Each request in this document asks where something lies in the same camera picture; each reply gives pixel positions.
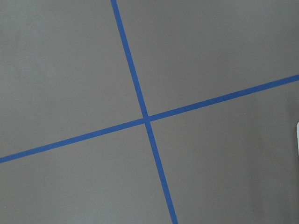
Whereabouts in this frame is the white rectangular tray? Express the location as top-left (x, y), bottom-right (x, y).
top-left (296, 122), bottom-right (299, 154)

